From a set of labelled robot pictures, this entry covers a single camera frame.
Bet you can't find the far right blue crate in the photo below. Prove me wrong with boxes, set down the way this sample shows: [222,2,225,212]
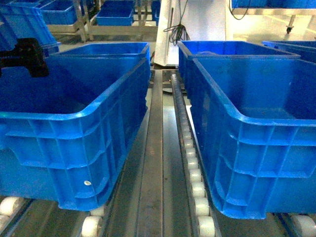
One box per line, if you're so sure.
[262,41,316,63]

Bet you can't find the blue crate behind middle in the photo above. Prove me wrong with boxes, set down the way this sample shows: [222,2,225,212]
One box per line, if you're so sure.
[53,42,151,69]

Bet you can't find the tilted blue crate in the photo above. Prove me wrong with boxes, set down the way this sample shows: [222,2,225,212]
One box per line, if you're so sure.
[0,4,60,57]

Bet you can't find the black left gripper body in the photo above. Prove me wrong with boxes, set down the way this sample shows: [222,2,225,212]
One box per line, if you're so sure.
[0,38,49,78]

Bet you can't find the hanging black cables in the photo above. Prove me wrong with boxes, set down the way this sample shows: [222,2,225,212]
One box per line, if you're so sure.
[163,0,191,46]

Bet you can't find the blue crate behind right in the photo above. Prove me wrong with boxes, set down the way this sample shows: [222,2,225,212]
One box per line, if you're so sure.
[177,41,301,99]

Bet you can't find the far background blue bin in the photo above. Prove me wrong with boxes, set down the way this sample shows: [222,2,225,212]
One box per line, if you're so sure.
[96,0,135,26]

